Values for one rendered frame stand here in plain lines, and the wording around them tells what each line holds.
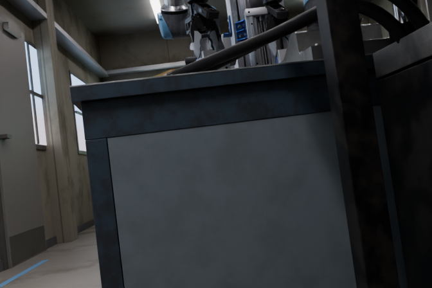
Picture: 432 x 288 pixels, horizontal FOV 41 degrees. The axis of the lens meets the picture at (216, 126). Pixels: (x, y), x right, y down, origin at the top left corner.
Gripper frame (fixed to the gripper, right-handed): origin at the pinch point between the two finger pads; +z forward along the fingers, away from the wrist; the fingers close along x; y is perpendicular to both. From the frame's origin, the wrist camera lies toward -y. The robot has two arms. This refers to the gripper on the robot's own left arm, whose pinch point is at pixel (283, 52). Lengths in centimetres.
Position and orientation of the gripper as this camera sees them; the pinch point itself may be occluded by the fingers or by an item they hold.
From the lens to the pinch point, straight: 208.9
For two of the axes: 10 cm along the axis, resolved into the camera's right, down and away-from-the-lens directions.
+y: -1.2, 0.5, 9.9
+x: -9.8, 1.8, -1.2
